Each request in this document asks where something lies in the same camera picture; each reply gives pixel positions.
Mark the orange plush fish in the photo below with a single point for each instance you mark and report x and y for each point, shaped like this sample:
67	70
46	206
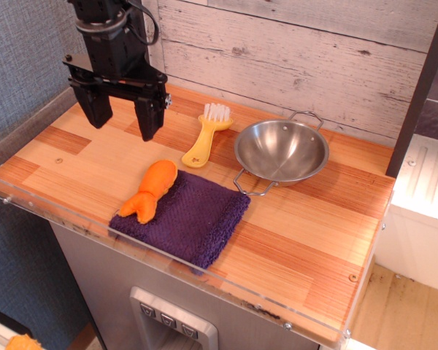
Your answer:
156	182

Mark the clear acrylic guard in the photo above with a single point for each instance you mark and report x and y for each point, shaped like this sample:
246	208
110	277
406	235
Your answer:
106	265

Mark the orange plush toy on floor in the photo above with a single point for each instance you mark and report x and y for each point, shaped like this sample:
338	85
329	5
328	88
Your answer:
23	342

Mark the white sink unit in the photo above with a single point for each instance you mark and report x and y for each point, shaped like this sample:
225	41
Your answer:
408	242

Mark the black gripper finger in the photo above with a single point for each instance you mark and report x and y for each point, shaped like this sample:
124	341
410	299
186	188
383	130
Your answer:
95	105
150	115

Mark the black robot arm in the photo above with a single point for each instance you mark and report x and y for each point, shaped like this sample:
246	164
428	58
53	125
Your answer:
116	64

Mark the purple cloth napkin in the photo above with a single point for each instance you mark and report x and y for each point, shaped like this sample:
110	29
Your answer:
193	221

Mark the dark right post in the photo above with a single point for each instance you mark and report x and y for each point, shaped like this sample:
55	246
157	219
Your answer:
419	97

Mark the steel two-handled bowl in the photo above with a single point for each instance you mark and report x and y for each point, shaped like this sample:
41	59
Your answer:
282	151

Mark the grey dispenser panel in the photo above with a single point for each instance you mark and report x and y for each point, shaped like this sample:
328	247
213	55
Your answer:
163	325

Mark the yellow scrub brush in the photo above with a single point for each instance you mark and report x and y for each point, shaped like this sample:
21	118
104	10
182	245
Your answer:
215	117

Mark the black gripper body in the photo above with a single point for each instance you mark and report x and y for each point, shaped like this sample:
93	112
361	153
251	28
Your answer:
114	63

